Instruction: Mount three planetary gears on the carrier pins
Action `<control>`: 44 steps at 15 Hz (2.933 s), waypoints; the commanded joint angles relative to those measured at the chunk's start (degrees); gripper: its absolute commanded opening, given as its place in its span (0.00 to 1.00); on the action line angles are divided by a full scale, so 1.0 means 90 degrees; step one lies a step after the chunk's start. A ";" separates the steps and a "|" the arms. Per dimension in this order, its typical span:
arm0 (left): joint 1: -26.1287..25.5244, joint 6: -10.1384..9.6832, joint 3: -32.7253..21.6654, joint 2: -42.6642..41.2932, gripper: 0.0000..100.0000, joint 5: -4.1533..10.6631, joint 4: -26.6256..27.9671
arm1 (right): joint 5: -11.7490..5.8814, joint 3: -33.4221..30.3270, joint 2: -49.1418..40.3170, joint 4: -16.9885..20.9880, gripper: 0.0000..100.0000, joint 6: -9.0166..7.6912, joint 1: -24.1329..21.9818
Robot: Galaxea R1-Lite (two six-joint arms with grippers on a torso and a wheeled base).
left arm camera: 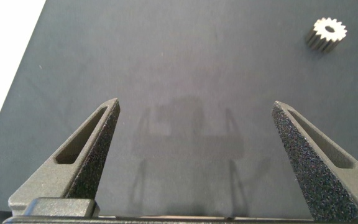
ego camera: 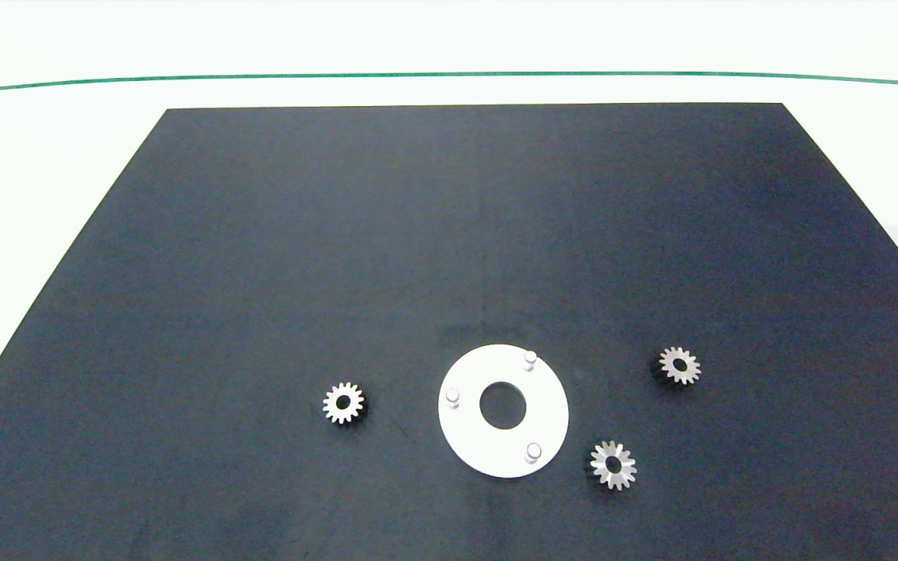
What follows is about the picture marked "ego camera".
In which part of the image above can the small steel planetary gear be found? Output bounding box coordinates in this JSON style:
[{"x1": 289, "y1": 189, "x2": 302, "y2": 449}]
[
  {"x1": 321, "y1": 381, "x2": 369, "y2": 427},
  {"x1": 651, "y1": 346, "x2": 702, "y2": 386},
  {"x1": 589, "y1": 439, "x2": 638, "y2": 492}
]

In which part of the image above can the round white plate with pins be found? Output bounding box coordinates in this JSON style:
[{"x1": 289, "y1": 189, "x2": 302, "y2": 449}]
[{"x1": 438, "y1": 344, "x2": 570, "y2": 479}]

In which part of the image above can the dark rectangular mat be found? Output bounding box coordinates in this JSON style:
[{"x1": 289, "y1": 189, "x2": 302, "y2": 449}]
[{"x1": 0, "y1": 102, "x2": 898, "y2": 561}]

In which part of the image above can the thin green tape line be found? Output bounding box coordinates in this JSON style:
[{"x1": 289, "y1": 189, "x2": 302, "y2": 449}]
[{"x1": 0, "y1": 71, "x2": 898, "y2": 96}]

